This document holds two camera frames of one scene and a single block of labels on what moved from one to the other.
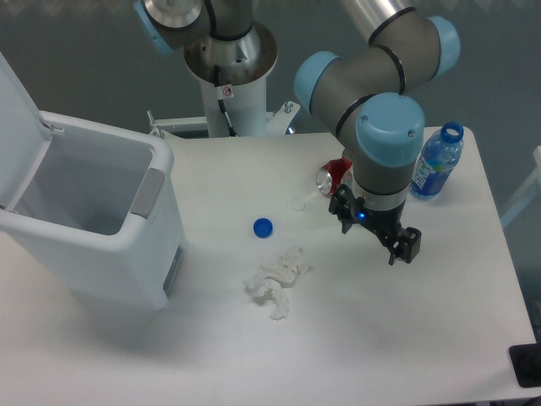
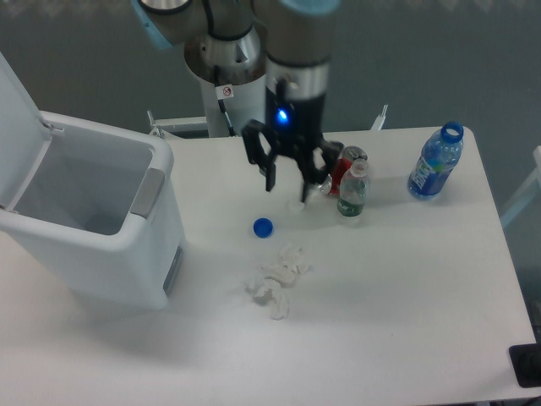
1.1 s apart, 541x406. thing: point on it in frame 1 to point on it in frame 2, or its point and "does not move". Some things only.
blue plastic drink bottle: x=439 y=155 does not move
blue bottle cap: x=263 y=227 does not move
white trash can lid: x=24 y=139 does not move
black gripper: x=385 y=223 to x=295 y=126
